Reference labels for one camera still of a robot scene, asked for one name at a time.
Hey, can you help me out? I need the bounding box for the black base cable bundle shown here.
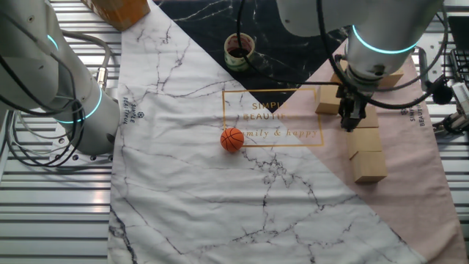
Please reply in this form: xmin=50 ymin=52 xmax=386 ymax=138
xmin=0 ymin=106 xmax=86 ymax=169

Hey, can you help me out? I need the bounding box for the small orange basketball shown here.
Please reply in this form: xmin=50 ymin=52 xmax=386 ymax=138
xmin=220 ymin=127 xmax=245 ymax=153

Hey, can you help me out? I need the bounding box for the black device mount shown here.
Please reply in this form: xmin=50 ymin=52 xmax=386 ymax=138
xmin=432 ymin=112 xmax=469 ymax=135

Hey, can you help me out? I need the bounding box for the grey cable with connector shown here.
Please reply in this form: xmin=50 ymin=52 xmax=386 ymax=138
xmin=62 ymin=31 xmax=113 ymax=91

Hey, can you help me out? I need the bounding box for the open cardboard box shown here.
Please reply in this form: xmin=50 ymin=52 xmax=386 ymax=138
xmin=81 ymin=0 xmax=152 ymax=32

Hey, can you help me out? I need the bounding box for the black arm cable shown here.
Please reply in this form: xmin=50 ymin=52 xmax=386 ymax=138
xmin=0 ymin=0 xmax=451 ymax=168

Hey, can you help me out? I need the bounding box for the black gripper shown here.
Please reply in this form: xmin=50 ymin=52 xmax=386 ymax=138
xmin=336 ymin=84 xmax=369 ymax=133

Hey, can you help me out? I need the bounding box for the roll of clear tape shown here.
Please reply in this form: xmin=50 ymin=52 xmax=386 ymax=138
xmin=224 ymin=32 xmax=256 ymax=73

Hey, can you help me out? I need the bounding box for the small silver device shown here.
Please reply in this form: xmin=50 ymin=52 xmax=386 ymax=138
xmin=449 ymin=82 xmax=469 ymax=115

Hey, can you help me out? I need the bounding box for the marble pink black cloth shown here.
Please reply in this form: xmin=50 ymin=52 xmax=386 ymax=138
xmin=107 ymin=0 xmax=469 ymax=264

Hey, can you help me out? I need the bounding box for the wooden cube block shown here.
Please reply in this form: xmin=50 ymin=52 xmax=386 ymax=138
xmin=357 ymin=105 xmax=380 ymax=129
xmin=351 ymin=150 xmax=388 ymax=184
xmin=377 ymin=69 xmax=405 ymax=91
xmin=330 ymin=60 xmax=349 ymax=84
xmin=314 ymin=84 xmax=342 ymax=116
xmin=347 ymin=127 xmax=383 ymax=159

